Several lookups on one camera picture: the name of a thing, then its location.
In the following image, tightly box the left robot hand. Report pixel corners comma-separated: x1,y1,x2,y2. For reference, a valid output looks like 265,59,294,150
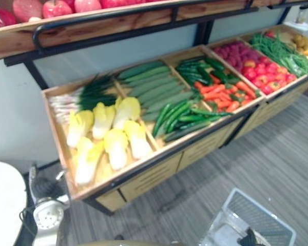
28,163,69,204

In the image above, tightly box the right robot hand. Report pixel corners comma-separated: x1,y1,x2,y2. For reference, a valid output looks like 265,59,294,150
237,227,259,246

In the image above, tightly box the white plastic basket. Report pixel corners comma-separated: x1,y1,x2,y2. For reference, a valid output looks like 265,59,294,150
199,188,297,246

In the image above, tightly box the wooden vegetable display stand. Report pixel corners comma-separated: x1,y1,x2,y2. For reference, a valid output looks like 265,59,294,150
42,45,266,216

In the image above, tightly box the yellow napa cabbage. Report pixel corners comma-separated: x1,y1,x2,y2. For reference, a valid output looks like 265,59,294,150
122,119,154,160
72,136,105,186
66,110,94,149
103,128,129,172
91,101,117,141
112,96,142,131

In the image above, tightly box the white rounded shell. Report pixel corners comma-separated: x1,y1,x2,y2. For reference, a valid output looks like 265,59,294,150
0,160,28,246

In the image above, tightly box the green onion bunch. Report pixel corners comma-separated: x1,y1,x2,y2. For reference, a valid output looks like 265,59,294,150
48,73,119,124

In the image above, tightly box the long dark green cucumber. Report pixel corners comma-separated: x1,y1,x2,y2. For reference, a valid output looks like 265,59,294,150
163,121,211,143

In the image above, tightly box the green chili pepper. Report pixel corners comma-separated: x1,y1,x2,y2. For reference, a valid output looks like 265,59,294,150
166,102,195,133
190,107,232,117
178,114,222,123
158,99,188,134
152,102,172,138

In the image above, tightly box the light green cucumber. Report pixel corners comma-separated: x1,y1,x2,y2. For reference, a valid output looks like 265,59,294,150
122,66,171,84
135,83,187,104
127,72,177,91
117,60,165,80
129,77,182,98
142,101,178,121
141,91,195,112

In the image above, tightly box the orange carrot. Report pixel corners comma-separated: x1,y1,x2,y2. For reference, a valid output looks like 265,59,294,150
225,100,241,113
202,84,226,94
235,81,257,100
202,92,229,101

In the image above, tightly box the wooden display stand with tomatoes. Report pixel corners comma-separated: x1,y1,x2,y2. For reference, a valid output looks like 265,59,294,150
204,24,308,141

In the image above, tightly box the red apple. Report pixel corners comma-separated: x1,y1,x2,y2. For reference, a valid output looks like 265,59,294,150
73,0,103,13
100,0,128,9
42,0,74,19

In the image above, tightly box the pink peach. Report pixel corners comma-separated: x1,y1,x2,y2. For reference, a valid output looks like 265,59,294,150
12,0,45,24

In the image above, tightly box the pink round fruit heap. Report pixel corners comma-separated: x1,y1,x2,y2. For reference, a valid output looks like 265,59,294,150
211,40,263,73

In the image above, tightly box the green long bean heap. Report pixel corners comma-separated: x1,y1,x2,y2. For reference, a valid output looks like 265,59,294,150
249,31,308,78

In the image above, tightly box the yellow potato heap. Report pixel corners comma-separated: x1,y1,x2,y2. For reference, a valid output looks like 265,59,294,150
291,34,308,64

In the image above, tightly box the white side table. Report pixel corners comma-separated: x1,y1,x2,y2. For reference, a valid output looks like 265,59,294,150
283,20,308,32

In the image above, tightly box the bottle with dark cap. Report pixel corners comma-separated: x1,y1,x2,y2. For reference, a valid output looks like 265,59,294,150
298,4,308,24

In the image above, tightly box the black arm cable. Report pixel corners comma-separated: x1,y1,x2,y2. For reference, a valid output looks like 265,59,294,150
18,207,39,240

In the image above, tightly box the wooden fruit shelf black frame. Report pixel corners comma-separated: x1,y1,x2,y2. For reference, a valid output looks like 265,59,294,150
0,0,308,89

